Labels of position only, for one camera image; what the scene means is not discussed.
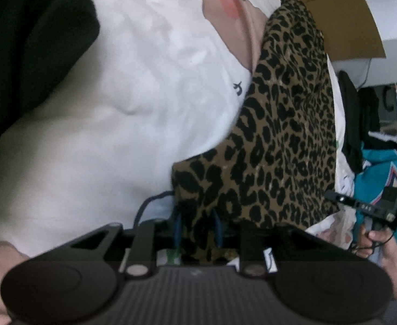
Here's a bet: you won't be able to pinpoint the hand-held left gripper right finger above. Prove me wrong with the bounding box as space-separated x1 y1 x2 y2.
214 210 362 276

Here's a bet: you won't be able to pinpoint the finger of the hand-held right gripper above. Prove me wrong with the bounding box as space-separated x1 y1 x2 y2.
324 190 359 210

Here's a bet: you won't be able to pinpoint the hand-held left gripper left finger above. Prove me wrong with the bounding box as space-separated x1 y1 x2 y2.
36 203 185 276

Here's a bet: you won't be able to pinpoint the leopard print skirt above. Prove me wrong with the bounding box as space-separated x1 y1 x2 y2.
169 0 341 266

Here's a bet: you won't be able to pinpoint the black folded clothes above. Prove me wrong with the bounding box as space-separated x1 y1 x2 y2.
337 70 367 175

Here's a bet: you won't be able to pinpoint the black clothes pile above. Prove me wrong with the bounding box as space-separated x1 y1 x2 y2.
358 86 382 136

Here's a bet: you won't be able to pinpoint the person's right hand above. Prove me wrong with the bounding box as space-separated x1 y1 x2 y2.
354 223 397 259

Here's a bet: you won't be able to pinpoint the teal printed garment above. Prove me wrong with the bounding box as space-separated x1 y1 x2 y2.
354 147 397 265

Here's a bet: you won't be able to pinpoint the cream printed bedsheet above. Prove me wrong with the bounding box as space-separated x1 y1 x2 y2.
0 0 358 268

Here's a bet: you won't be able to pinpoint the brown folded cardboard sheet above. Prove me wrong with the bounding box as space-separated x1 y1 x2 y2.
253 0 388 62

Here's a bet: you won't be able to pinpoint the dark grey cloth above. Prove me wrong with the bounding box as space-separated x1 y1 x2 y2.
0 0 101 217

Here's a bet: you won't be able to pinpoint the dark cable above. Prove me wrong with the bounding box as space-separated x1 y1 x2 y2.
133 190 176 226

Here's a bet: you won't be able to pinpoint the grey storage bag black handles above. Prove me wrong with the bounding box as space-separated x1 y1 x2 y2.
378 84 397 122

